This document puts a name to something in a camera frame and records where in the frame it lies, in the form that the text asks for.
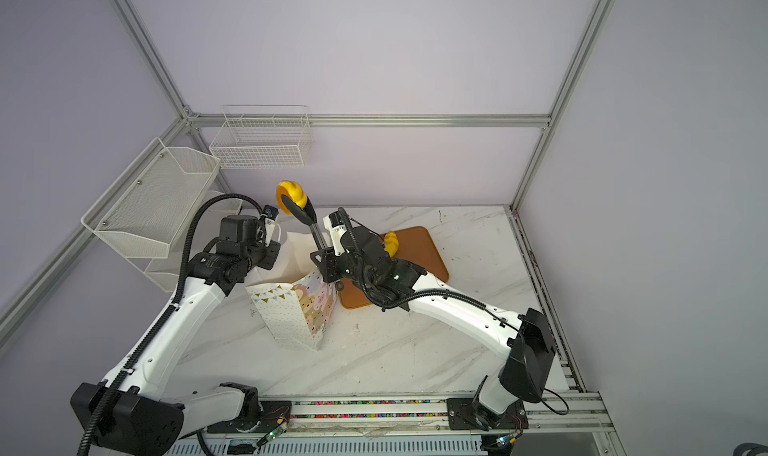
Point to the yellow striped shell fake bread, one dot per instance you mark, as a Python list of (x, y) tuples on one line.
[(289, 192)]

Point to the white wire wall basket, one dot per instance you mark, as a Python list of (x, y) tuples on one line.
[(256, 137)]

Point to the white mesh wall shelf upper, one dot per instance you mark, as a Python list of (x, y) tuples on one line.
[(142, 214)]

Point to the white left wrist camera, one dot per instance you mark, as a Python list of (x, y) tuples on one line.
[(272, 230)]

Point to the brown rectangular tray mat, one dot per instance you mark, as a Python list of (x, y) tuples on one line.
[(415, 245)]

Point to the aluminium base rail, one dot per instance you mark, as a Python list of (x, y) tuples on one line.
[(413, 425)]

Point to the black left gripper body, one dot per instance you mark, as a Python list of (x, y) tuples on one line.
[(263, 256)]

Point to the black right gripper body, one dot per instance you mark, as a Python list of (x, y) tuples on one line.
[(335, 267)]

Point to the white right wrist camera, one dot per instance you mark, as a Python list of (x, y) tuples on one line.
[(336, 228)]

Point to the yellow oblong fake bread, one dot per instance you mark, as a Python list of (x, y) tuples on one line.
[(391, 244)]

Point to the cartoon animal paper gift bag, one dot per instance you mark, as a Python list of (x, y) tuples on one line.
[(292, 298)]

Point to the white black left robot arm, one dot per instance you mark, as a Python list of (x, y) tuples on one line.
[(127, 410)]

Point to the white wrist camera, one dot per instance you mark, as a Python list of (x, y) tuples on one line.
[(336, 228), (272, 230)]

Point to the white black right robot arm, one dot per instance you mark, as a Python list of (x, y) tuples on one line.
[(524, 341)]

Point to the white mesh wall shelf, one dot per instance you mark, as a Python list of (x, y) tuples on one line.
[(142, 214), (164, 272)]

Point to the white mesh wall shelf lower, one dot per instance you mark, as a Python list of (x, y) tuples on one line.
[(164, 272)]

